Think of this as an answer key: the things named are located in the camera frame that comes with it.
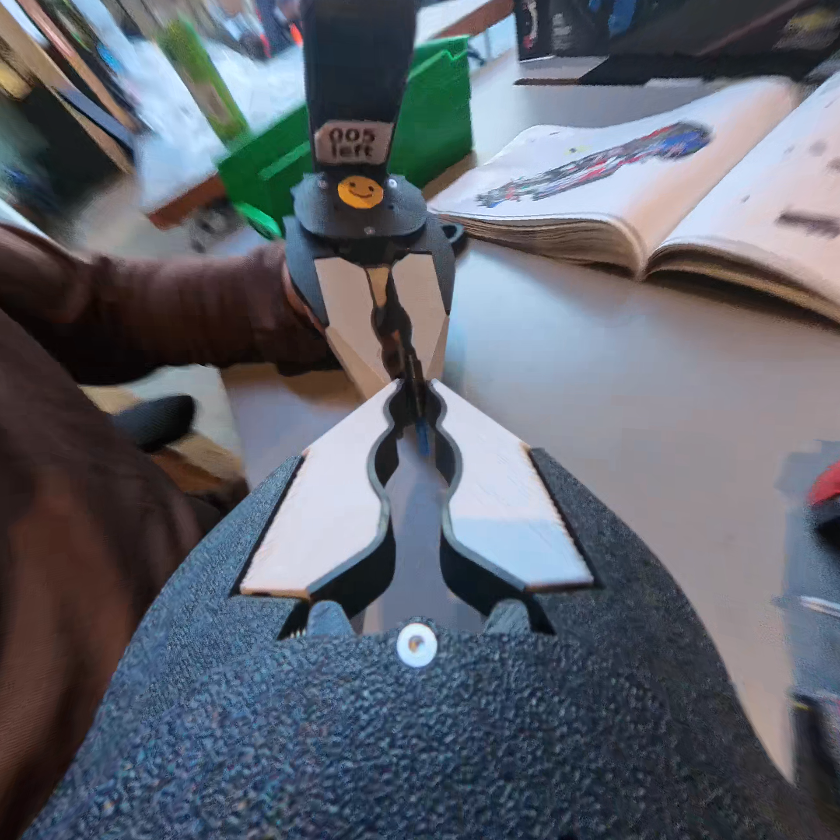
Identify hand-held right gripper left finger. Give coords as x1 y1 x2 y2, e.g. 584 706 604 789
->
239 379 403 601

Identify green plastic bin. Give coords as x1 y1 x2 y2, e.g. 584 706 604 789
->
217 36 475 232

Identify grey desk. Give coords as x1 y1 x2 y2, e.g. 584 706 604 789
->
223 46 840 782

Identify black toy car box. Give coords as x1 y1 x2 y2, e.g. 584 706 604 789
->
515 0 614 63

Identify person's left forearm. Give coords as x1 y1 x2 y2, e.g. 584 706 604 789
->
0 223 336 388

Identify person's left hand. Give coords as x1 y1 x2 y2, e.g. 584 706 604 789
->
282 264 329 330

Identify black brick beam blue pins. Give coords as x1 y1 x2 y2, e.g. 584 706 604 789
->
397 354 435 458

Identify open instruction booklet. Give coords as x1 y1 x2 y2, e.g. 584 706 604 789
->
427 72 840 324

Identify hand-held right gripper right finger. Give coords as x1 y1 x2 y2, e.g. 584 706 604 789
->
430 379 595 595

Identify green can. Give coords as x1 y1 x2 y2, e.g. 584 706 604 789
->
161 16 248 143

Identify red toy brick race car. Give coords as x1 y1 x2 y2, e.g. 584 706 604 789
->
777 446 840 795

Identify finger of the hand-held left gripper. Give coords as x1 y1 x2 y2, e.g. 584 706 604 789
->
390 259 454 385
315 257 401 403

